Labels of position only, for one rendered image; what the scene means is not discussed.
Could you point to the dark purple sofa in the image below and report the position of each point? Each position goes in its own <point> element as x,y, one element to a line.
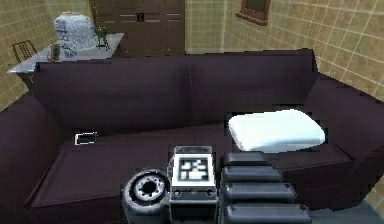
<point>166,100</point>

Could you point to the brown framed picture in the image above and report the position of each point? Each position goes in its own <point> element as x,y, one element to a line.
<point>255,10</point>

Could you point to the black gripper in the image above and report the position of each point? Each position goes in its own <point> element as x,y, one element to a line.
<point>146,196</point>

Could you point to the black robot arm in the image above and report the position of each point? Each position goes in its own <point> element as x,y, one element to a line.
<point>253,190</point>

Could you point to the black phone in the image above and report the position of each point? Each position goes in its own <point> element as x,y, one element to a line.
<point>86,138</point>

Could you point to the small dark green object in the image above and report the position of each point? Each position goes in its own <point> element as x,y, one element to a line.
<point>55,52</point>

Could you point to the white pillow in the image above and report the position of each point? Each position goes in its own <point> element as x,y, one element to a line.
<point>276,131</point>

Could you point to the grey table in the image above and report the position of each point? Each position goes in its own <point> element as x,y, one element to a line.
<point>66,55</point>

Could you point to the dark brown cupboard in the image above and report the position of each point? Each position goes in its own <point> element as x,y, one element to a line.
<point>143,26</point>

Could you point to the green candleholder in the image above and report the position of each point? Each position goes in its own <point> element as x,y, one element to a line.
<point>102,38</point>

